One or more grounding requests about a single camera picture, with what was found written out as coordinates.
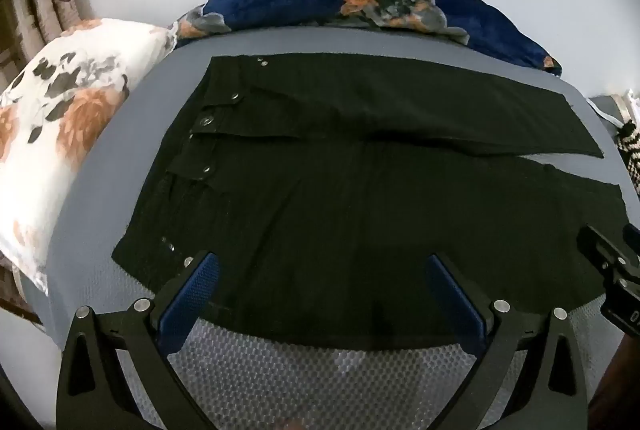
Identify black pants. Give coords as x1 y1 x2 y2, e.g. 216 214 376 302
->
113 54 628 350

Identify grey mesh mattress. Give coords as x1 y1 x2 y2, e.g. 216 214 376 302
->
24 27 639 429

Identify black white striped knit item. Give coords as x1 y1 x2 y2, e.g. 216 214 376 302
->
615 120 640 196

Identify white dotted cloth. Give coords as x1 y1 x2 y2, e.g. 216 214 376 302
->
624 90 640 124

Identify white floral pillow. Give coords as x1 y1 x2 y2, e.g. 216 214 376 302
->
1 18 177 291

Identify navy floral blanket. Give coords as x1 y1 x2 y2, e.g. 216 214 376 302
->
171 0 562 77

